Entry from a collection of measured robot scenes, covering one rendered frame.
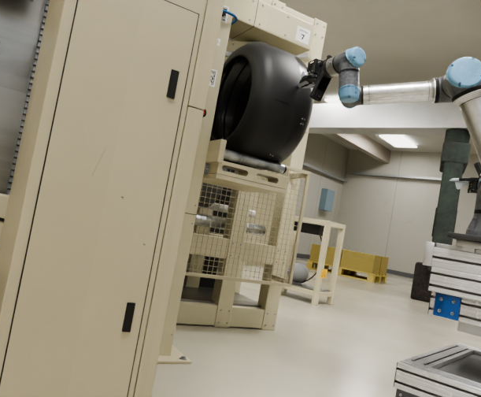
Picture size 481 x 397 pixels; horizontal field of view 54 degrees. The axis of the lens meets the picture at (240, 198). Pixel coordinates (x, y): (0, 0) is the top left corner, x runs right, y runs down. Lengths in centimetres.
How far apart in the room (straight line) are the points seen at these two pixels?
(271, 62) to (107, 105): 102
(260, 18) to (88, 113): 159
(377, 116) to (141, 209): 725
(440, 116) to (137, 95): 695
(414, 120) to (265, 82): 613
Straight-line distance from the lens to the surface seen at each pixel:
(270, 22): 266
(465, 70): 183
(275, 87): 203
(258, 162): 209
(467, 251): 189
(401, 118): 812
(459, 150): 747
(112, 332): 127
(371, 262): 918
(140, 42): 127
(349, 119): 850
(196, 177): 204
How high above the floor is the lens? 61
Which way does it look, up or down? 3 degrees up
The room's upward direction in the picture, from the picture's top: 10 degrees clockwise
